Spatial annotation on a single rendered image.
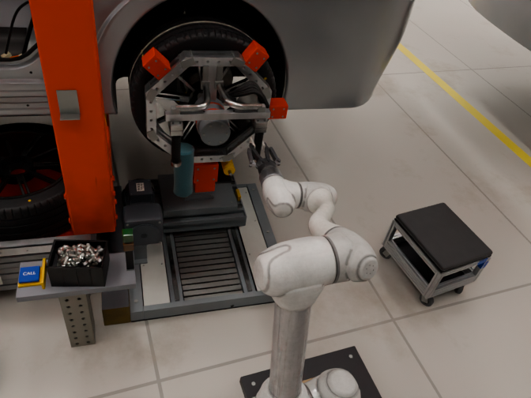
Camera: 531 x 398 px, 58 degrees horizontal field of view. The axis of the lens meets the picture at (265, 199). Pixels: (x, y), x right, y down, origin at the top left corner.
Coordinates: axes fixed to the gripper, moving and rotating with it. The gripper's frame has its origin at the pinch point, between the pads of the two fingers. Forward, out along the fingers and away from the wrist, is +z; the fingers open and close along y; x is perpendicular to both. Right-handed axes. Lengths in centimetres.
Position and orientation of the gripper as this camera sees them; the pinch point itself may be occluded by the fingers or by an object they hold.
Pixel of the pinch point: (257, 143)
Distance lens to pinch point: 204.8
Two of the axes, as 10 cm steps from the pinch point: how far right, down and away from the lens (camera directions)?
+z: -2.5, -6.8, 6.9
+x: 1.4, -7.3, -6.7
